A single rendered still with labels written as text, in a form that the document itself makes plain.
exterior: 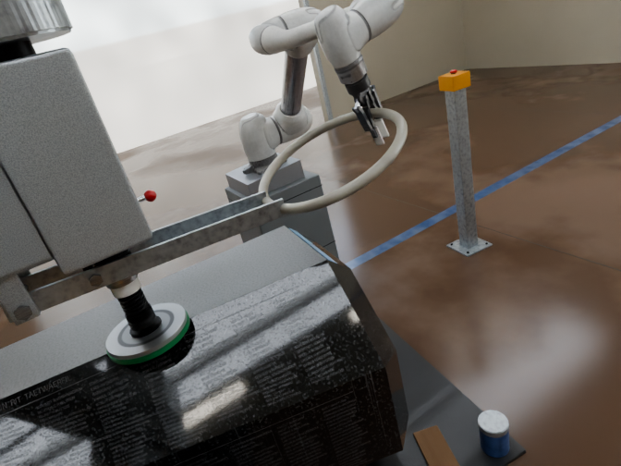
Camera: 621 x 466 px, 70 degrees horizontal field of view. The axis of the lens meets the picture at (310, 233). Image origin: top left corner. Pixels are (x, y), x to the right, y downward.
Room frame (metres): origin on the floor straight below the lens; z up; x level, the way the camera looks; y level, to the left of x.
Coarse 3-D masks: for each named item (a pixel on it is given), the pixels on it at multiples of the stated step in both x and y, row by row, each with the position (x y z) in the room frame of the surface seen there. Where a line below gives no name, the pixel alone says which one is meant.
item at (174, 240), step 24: (264, 192) 1.25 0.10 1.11; (192, 216) 1.15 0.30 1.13; (216, 216) 1.18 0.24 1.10; (240, 216) 1.09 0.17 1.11; (264, 216) 1.12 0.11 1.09; (168, 240) 1.01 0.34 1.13; (192, 240) 1.03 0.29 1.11; (216, 240) 1.06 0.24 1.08; (120, 264) 0.95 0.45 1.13; (144, 264) 0.98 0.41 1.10; (48, 288) 0.89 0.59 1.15; (72, 288) 0.91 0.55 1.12; (96, 288) 0.92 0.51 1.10; (24, 312) 0.83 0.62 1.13
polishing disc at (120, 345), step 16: (160, 304) 1.10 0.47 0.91; (176, 304) 1.08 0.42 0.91; (176, 320) 1.00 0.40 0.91; (112, 336) 1.01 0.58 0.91; (128, 336) 0.98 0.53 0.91; (160, 336) 0.95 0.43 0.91; (176, 336) 0.94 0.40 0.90; (112, 352) 0.93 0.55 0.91; (128, 352) 0.91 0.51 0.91; (144, 352) 0.90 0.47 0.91
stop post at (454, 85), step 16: (448, 80) 2.39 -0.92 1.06; (464, 80) 2.38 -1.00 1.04; (448, 96) 2.43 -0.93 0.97; (464, 96) 2.40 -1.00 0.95; (448, 112) 2.44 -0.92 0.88; (464, 112) 2.40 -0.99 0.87; (448, 128) 2.46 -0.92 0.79; (464, 128) 2.40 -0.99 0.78; (464, 144) 2.40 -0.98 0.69; (464, 160) 2.39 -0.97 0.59; (464, 176) 2.39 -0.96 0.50; (464, 192) 2.39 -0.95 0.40; (464, 208) 2.39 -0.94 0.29; (464, 224) 2.40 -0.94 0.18; (464, 240) 2.41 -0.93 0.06; (480, 240) 2.44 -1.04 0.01
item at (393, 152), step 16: (352, 112) 1.47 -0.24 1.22; (384, 112) 1.35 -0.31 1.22; (320, 128) 1.51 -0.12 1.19; (400, 128) 1.20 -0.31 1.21; (304, 144) 1.51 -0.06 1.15; (400, 144) 1.13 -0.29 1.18; (384, 160) 1.09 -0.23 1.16; (272, 176) 1.40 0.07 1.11; (368, 176) 1.06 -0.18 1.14; (336, 192) 1.06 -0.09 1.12; (352, 192) 1.05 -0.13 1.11; (288, 208) 1.12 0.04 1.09; (304, 208) 1.08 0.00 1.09; (320, 208) 1.07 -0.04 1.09
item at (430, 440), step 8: (416, 432) 1.19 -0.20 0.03; (424, 432) 1.18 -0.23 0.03; (432, 432) 1.17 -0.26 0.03; (440, 432) 1.16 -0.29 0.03; (416, 440) 1.15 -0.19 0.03; (424, 440) 1.14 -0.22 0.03; (432, 440) 1.13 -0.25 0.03; (440, 440) 1.12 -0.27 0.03; (424, 448) 1.11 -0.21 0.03; (432, 448) 1.10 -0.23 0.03; (440, 448) 1.09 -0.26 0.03; (448, 448) 1.08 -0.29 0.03; (424, 456) 1.08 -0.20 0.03; (432, 456) 1.07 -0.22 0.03; (440, 456) 1.06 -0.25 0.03; (448, 456) 1.06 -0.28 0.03; (432, 464) 1.04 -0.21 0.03; (440, 464) 1.03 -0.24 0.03; (448, 464) 1.03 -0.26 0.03; (456, 464) 1.02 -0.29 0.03
